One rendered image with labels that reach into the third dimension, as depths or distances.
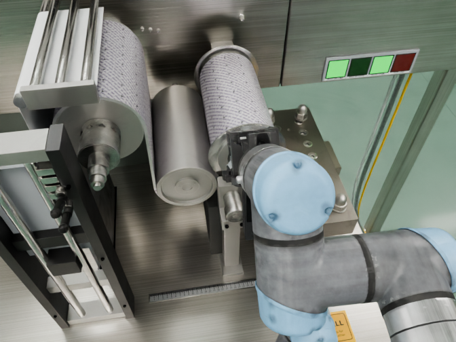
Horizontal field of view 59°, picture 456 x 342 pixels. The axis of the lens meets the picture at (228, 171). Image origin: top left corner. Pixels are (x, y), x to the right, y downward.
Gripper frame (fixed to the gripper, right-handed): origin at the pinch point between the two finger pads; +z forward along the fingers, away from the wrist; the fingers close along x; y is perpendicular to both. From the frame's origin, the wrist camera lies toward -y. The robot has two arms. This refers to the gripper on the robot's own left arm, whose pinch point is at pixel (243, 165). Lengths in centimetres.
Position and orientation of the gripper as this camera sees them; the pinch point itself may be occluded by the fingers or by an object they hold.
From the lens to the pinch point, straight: 72.7
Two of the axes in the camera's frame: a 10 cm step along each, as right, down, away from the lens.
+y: -1.0, -9.8, -1.7
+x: -9.9, 1.2, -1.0
